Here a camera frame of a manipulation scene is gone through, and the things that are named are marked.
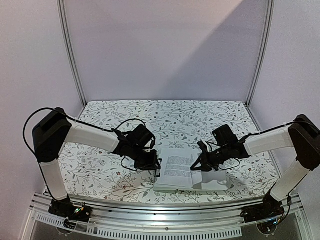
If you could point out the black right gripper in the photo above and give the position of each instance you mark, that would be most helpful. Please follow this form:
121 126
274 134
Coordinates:
205 158

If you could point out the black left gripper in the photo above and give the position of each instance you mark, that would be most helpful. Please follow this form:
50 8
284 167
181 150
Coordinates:
151 165

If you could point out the printed text paper sheet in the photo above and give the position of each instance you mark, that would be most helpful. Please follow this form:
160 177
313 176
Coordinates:
176 174

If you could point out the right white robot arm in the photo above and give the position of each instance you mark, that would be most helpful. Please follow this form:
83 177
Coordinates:
295 144

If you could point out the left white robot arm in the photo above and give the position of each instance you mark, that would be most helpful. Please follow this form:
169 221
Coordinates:
57 128

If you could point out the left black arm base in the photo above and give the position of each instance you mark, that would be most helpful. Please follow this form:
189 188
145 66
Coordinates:
73 211

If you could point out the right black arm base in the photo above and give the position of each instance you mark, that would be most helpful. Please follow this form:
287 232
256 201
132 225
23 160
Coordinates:
268 209

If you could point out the floral patterned table mat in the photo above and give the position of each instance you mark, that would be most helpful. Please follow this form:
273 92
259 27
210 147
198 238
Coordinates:
177 124

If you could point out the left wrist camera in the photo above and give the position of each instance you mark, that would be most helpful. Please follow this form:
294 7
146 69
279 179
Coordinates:
142 137

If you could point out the front aluminium rail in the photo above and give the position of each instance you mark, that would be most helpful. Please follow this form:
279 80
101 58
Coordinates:
174 214

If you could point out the perforated white cable tray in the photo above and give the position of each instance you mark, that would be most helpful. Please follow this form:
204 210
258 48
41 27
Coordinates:
135 232

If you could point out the right aluminium corner post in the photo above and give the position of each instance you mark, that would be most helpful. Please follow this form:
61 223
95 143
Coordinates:
262 51

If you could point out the aluminium corner post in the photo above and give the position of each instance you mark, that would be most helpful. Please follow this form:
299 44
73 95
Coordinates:
61 6
262 51

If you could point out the left aluminium corner post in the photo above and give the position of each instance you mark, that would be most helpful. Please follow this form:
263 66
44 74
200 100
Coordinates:
61 6

